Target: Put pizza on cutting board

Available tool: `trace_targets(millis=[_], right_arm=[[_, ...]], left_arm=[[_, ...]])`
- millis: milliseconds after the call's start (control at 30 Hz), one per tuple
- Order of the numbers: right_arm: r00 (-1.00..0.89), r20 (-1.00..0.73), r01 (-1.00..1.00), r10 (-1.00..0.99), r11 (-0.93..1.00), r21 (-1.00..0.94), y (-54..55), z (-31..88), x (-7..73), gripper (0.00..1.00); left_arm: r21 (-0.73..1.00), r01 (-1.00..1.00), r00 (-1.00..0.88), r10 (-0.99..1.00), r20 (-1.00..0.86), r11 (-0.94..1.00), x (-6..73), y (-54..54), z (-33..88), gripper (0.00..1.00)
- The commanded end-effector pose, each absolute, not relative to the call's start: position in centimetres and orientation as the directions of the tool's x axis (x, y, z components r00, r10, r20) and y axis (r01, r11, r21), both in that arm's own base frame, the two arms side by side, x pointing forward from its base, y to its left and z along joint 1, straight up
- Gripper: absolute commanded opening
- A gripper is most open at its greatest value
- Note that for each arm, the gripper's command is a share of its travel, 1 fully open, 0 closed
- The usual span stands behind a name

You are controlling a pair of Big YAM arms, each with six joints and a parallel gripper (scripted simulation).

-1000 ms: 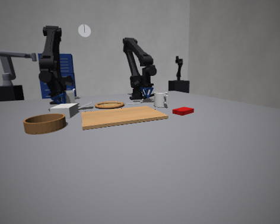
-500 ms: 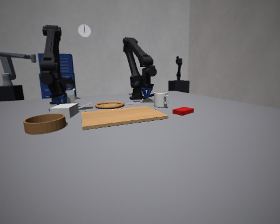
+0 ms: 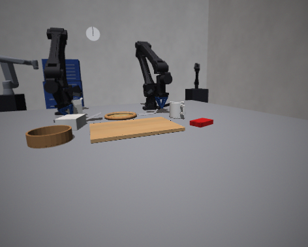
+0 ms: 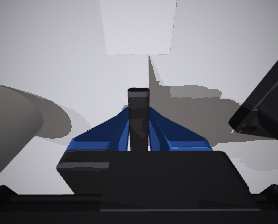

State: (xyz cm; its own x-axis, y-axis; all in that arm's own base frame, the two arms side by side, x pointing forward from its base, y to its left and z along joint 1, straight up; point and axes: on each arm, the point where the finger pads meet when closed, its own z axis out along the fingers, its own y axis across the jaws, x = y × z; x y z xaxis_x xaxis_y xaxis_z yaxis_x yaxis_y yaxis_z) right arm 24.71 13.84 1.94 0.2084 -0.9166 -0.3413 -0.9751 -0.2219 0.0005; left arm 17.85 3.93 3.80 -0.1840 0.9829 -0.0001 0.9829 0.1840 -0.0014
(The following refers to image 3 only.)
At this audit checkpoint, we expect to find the pizza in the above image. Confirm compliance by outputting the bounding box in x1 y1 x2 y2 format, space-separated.
104 112 136 120

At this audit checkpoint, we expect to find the light wood cutting board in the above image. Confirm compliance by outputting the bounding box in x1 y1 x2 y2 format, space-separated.
89 117 185 143

